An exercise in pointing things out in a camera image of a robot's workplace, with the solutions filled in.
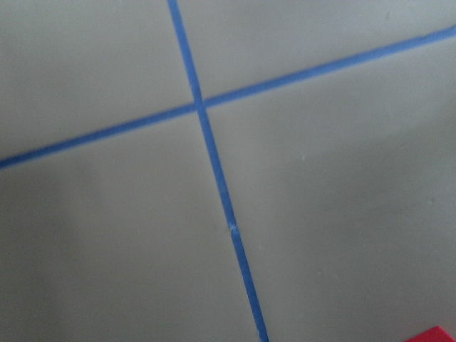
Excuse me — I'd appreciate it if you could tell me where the red wooden block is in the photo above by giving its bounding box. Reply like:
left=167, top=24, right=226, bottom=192
left=406, top=326, right=455, bottom=342

